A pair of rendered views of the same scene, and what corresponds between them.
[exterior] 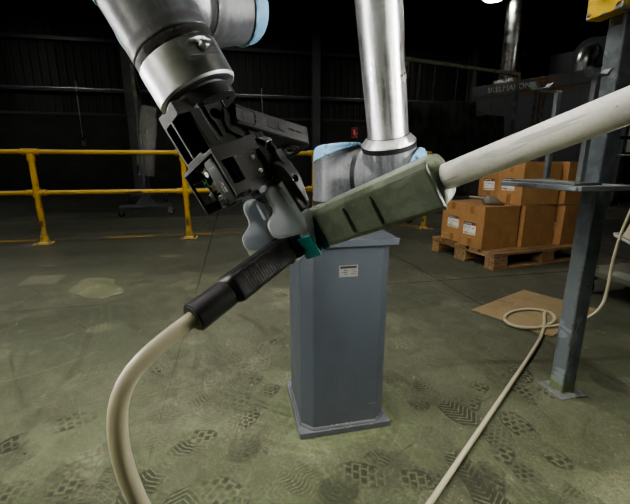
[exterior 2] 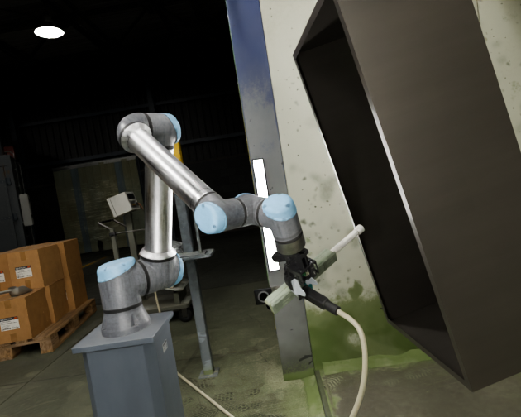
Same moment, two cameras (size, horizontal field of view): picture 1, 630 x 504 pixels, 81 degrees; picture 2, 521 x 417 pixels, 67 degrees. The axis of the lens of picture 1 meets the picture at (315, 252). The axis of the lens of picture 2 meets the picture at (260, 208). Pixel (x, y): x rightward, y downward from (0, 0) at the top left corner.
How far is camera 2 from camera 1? 1.34 m
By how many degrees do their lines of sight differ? 76
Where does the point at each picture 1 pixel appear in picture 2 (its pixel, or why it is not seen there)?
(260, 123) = not seen: hidden behind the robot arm
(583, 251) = (198, 288)
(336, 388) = not seen: outside the picture
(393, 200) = (328, 262)
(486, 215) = (26, 304)
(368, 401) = not seen: outside the picture
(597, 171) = (190, 246)
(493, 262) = (51, 343)
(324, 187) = (129, 294)
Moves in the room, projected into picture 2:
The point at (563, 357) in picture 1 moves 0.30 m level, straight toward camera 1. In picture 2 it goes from (207, 352) to (235, 364)
